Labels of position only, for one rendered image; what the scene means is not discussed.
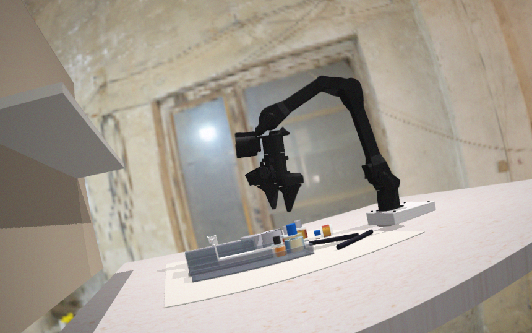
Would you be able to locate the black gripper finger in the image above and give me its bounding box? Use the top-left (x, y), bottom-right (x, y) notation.
top-left (277, 184), bottom-right (302, 212)
top-left (258, 183), bottom-right (279, 209)

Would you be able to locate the black rod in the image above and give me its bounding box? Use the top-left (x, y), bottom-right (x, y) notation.
top-left (309, 233), bottom-right (359, 245)
top-left (336, 229), bottom-right (373, 249)

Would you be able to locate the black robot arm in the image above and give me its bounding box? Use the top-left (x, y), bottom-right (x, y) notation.
top-left (234, 76), bottom-right (404, 212)

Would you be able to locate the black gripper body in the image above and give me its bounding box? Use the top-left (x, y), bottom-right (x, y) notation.
top-left (259, 152), bottom-right (304, 187)

